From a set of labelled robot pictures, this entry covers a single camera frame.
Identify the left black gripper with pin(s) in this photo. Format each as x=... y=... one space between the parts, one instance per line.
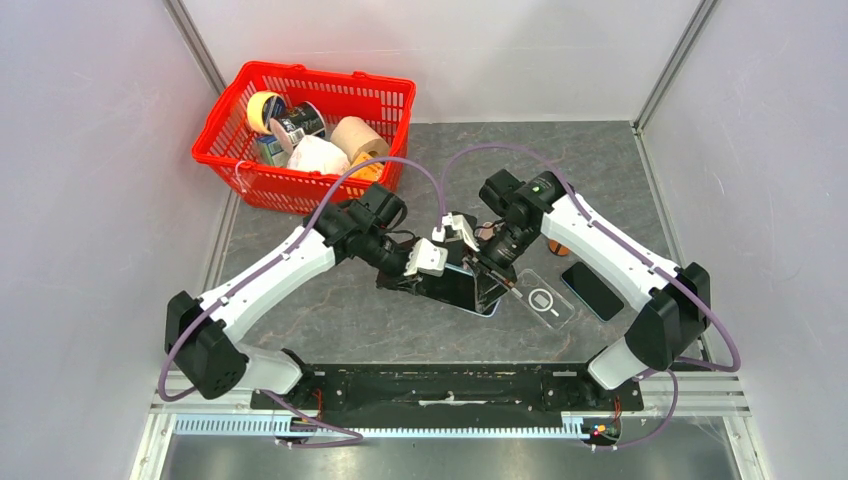
x=398 y=281

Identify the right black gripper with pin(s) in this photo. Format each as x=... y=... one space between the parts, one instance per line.
x=488 y=289

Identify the clear phone case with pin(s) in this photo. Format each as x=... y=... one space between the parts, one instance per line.
x=542 y=300

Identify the black phone teal edge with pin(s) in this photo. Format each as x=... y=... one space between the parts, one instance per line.
x=592 y=291

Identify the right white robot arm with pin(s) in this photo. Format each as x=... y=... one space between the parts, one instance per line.
x=669 y=300

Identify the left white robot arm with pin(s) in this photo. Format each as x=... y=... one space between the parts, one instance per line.
x=203 y=335

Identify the orange bottle blue cap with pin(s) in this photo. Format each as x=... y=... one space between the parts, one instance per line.
x=558 y=249

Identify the orange small box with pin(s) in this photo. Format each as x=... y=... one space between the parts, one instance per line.
x=371 y=172

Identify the white paper roll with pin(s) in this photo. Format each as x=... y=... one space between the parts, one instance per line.
x=314 y=154

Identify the beige tape roll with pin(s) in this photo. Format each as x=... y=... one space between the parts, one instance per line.
x=354 y=137

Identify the blue small box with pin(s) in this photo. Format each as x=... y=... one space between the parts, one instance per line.
x=270 y=151

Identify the dark printed can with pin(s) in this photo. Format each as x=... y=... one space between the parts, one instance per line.
x=297 y=123

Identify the red plastic basket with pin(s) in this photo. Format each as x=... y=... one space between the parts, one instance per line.
x=232 y=146

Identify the yellow tape roll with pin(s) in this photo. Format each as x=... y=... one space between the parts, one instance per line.
x=262 y=107

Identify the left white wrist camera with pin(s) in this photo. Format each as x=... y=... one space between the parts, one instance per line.
x=426 y=258

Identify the white toothed cable duct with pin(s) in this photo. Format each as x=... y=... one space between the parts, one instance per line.
x=284 y=426

